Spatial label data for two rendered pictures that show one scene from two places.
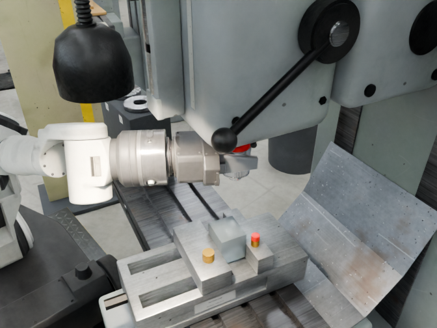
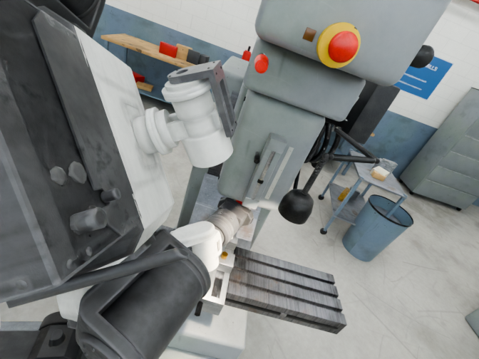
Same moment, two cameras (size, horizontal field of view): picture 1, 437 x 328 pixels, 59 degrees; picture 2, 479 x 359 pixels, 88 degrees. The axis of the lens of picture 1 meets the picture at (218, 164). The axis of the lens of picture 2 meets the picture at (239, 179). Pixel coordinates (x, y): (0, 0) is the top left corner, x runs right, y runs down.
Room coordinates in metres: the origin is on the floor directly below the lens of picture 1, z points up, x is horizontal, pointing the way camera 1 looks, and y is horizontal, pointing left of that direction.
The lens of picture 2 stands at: (0.33, 0.62, 1.75)
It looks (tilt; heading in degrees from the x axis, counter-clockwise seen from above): 32 degrees down; 290
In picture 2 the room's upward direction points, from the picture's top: 22 degrees clockwise
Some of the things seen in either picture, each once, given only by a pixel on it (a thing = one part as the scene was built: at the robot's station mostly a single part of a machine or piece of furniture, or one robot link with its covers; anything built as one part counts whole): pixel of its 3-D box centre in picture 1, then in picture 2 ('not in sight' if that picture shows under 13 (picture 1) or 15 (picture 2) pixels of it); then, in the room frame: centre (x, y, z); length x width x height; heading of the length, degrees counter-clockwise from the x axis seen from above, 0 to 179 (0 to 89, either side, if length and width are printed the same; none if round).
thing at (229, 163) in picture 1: (237, 164); not in sight; (0.50, -0.03, 1.24); 0.06 x 0.02 x 0.03; 96
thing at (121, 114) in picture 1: (136, 127); not in sight; (1.02, 0.24, 1.03); 0.22 x 0.12 x 0.20; 35
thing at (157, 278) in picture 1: (212, 263); (212, 258); (0.54, 0.01, 0.98); 0.35 x 0.15 x 0.11; 115
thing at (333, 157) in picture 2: not in sight; (355, 159); (0.31, 0.04, 1.58); 0.17 x 0.01 x 0.01; 56
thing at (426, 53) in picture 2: not in sight; (371, 45); (0.42, -0.13, 1.79); 0.45 x 0.04 x 0.04; 117
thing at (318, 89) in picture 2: not in sight; (295, 70); (0.55, -0.07, 1.68); 0.34 x 0.24 x 0.10; 117
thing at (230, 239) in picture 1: (227, 239); not in sight; (0.55, -0.02, 1.03); 0.06 x 0.05 x 0.06; 25
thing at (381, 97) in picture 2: not in sight; (363, 107); (0.37, -0.45, 1.62); 0.20 x 0.09 x 0.21; 117
